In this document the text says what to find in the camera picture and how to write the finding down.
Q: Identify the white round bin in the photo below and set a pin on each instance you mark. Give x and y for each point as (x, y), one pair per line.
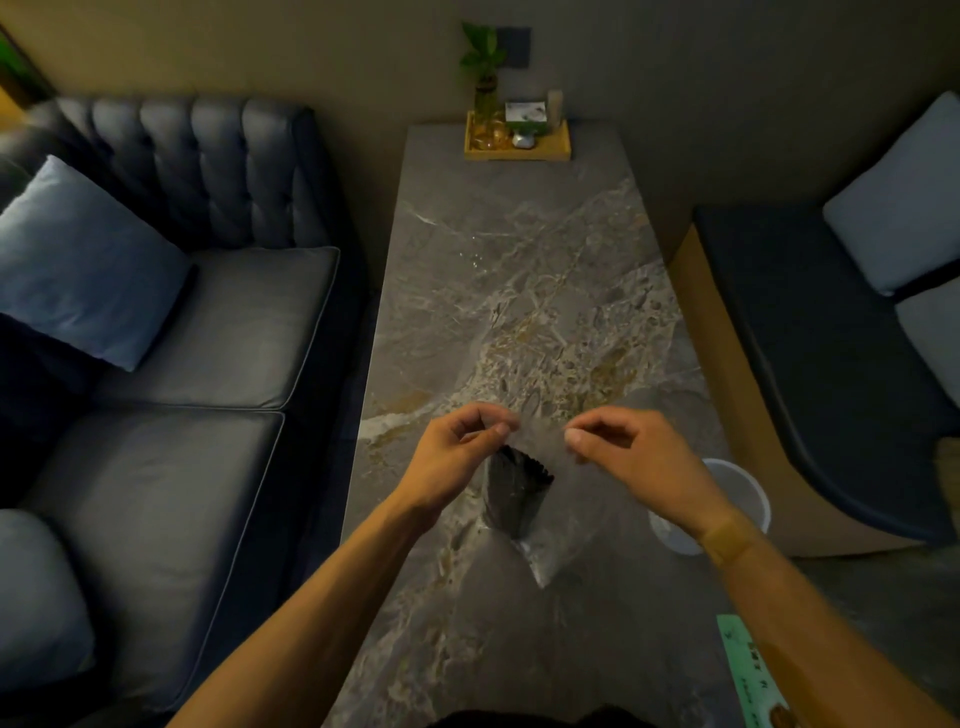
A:
(739, 487)

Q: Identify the person's left forearm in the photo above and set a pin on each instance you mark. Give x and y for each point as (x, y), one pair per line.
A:
(315, 615)

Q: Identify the green plant in glass vase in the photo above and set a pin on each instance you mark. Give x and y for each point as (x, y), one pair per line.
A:
(484, 90)

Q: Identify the dark padded wooden bench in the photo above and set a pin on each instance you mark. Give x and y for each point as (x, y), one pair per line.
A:
(825, 375)

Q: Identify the dark framed picture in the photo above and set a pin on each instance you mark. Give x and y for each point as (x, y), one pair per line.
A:
(19, 71)

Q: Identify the person's right hand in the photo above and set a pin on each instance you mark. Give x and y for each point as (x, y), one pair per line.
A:
(656, 465)

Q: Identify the black paper cup liner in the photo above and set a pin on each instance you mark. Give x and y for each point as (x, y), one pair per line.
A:
(516, 491)

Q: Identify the person's right forearm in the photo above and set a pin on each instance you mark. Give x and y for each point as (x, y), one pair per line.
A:
(817, 645)

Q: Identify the tan wristband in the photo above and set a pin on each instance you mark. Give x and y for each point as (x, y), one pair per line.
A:
(729, 537)

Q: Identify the green printed card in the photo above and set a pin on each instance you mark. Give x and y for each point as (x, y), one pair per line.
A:
(750, 675)

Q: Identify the person's right thumb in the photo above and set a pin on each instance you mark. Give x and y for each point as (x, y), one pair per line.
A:
(585, 439)

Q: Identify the small light grey cushion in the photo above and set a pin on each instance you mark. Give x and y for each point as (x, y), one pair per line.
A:
(934, 337)

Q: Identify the beige cylinder holder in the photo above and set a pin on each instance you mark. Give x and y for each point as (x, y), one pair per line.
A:
(555, 109)

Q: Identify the wooden tray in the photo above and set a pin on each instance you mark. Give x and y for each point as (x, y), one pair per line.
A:
(525, 152)

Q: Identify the dark wall socket plate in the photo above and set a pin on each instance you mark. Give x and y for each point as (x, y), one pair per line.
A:
(517, 46)

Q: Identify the dark grey tufted leather sofa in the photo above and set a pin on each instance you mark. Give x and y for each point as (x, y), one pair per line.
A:
(225, 337)

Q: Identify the grey-blue sofa cushion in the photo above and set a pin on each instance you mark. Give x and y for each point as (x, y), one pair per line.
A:
(37, 600)

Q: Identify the person's dark clothing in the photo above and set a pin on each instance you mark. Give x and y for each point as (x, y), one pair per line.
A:
(540, 718)

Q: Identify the person's left thumb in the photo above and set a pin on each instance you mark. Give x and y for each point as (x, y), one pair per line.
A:
(487, 433)

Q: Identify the small white round object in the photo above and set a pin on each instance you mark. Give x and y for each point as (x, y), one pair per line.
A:
(523, 140)

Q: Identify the clear plastic bag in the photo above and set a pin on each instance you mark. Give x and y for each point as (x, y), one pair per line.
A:
(577, 510)

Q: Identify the white and green box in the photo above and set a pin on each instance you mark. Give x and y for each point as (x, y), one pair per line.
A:
(525, 116)

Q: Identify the person's left hand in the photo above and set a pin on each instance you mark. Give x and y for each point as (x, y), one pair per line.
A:
(442, 461)

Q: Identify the blue square cushion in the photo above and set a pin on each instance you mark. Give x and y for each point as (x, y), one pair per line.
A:
(82, 262)

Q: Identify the large light grey cushion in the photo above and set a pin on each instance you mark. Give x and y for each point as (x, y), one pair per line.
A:
(900, 202)

